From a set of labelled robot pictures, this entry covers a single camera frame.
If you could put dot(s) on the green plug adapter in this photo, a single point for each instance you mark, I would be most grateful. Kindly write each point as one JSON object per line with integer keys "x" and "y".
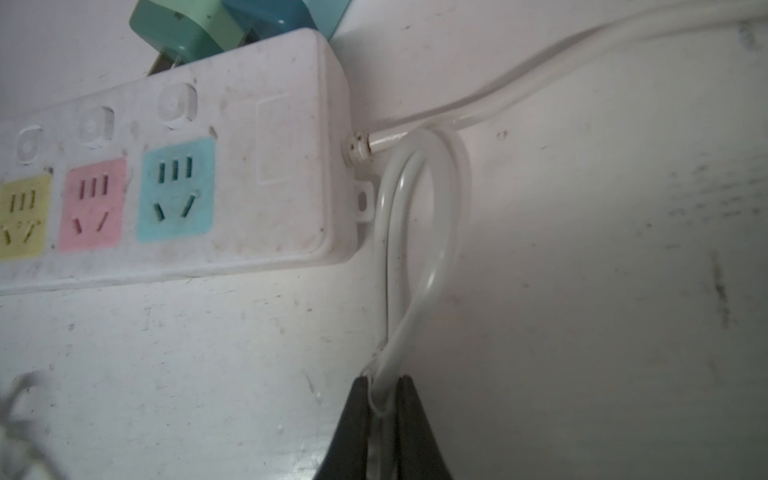
{"x": 185, "y": 31}

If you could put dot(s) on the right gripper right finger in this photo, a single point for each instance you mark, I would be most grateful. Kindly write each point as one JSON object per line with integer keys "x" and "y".
{"x": 417, "y": 452}

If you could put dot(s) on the white multicolour power strip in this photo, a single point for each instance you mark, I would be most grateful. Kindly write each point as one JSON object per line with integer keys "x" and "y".
{"x": 226, "y": 165}

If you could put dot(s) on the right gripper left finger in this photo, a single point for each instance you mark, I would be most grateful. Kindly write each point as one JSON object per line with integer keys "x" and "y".
{"x": 347, "y": 454}

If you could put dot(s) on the teal plug adapter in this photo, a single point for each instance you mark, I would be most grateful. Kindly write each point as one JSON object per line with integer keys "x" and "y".
{"x": 268, "y": 18}

